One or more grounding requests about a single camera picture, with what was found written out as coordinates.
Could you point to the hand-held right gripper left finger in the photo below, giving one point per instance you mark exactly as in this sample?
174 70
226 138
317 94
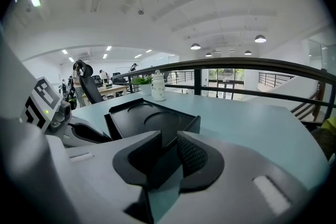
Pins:
99 181

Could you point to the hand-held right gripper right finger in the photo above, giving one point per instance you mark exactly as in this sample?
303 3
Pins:
236 178

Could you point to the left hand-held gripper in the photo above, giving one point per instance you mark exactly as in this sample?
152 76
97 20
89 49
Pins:
43 102

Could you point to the black box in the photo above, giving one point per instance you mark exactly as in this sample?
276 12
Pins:
136 105

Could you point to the black drawer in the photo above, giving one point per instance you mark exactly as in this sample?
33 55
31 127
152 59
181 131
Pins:
157 123

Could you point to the black office chair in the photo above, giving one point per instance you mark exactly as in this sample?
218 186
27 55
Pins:
90 86

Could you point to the wooden desk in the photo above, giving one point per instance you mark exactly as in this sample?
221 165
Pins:
113 89

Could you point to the green plant in white pot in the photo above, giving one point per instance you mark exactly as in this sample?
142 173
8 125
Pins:
144 85

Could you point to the white dotted bottle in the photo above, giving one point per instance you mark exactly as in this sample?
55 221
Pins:
158 86

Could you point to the black mesh chair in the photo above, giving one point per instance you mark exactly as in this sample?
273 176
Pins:
325 143

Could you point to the black stair railing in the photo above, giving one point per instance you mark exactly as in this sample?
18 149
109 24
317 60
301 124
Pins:
273 78

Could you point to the yellow green cloth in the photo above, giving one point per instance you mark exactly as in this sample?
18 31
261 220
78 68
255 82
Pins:
331 123

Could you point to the black metal railing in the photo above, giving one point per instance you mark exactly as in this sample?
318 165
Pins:
236 63

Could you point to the dome pendant lamp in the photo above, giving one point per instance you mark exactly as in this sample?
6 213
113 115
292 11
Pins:
248 52
195 46
260 38
208 54

